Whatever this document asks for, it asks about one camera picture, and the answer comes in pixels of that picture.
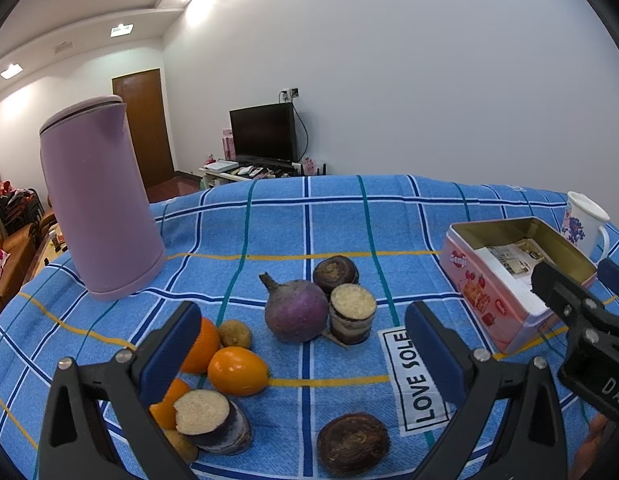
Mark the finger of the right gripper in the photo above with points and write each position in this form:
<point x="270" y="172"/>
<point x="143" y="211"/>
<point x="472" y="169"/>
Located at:
<point x="608" y="274"/>
<point x="577" y="307"/>

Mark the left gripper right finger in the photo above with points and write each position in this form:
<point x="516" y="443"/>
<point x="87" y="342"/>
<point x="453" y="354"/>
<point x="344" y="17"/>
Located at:
<point x="530" y="442"/>

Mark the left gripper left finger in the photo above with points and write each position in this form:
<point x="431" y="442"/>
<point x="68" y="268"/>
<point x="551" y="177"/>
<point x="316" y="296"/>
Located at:
<point x="74" y="441"/>

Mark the small orange mandarin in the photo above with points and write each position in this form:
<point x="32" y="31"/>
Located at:
<point x="164" y="412"/>

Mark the small brown kiwi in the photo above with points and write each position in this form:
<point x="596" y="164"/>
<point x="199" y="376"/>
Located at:
<point x="187" y="451"/>

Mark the cut purple yam half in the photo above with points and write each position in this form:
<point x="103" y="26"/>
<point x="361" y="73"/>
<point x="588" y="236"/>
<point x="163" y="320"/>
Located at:
<point x="213" y="423"/>

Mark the dark yam piece front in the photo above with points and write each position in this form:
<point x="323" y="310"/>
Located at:
<point x="352" y="444"/>

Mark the cut purple yam cylinder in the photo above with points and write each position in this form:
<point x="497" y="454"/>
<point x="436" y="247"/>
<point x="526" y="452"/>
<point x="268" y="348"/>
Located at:
<point x="352" y="310"/>

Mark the round orange mandarin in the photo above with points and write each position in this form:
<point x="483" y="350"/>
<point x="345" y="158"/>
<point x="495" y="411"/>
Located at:
<point x="203" y="349"/>

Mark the dark yam end piece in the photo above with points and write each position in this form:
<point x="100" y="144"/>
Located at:
<point x="334" y="272"/>

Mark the oval orange kumquat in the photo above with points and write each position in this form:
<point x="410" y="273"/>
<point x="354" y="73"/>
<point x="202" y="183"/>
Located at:
<point x="236" y="371"/>

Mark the purple round turnip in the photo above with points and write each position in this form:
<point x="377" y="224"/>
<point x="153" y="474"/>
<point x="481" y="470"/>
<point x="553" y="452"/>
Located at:
<point x="295" y="311"/>

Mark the brown kiwi fruit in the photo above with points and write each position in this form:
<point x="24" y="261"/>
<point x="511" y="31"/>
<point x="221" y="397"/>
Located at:
<point x="234" y="333"/>

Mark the right human hand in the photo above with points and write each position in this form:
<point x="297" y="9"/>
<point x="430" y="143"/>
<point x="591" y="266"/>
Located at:
<point x="600" y="432"/>

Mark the white floral mug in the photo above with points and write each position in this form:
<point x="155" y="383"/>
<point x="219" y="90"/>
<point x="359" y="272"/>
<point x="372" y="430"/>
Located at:
<point x="584" y="225"/>

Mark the paper sheet in tin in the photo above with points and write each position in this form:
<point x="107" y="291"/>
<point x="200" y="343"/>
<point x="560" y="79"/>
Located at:
<point x="513" y="265"/>

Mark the pink cookie tin box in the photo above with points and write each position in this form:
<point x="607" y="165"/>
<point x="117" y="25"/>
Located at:
<point x="491" y="304"/>

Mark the blue plaid tablecloth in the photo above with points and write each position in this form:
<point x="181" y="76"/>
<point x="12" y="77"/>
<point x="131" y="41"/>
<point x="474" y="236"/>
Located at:
<point x="217" y="243"/>

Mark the orange leather sofa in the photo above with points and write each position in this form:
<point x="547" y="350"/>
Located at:
<point x="21" y="248"/>

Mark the purple electric kettle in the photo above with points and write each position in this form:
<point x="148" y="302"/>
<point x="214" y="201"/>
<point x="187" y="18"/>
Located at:
<point x="97" y="194"/>

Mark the white tv stand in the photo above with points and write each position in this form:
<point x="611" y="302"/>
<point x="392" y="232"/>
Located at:
<point x="223" y="172"/>

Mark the black television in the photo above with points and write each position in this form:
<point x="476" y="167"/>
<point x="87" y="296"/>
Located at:
<point x="264" y="132"/>

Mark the brown wooden door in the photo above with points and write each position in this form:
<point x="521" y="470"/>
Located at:
<point x="143" y="95"/>

